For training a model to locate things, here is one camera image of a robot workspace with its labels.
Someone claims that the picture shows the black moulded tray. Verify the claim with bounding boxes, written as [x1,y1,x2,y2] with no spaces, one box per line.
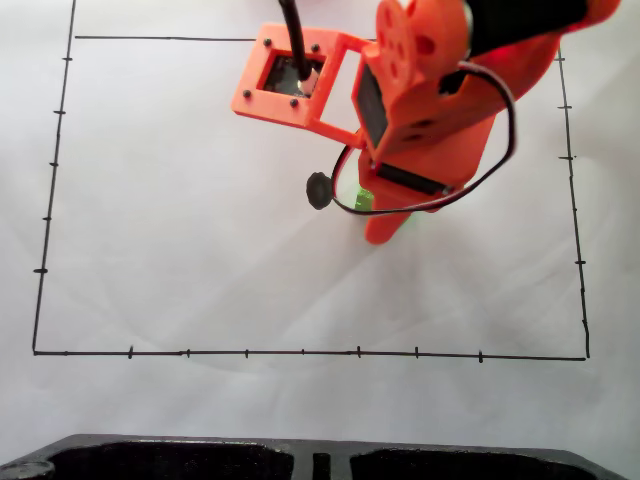
[0,433,640,480]

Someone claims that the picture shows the green textured cube block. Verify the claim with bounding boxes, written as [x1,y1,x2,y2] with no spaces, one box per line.
[353,188,414,229]

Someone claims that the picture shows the white paper sheet with rectangle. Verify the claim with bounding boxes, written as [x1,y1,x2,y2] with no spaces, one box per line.
[0,0,640,466]

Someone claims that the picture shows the red and black motor wire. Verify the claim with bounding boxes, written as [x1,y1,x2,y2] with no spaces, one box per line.
[332,60,518,218]

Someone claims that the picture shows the black camera cable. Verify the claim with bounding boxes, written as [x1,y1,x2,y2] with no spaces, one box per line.
[277,0,315,84]

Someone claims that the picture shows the orange camera mount with camera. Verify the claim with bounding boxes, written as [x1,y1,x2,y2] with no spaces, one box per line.
[230,22,375,150]

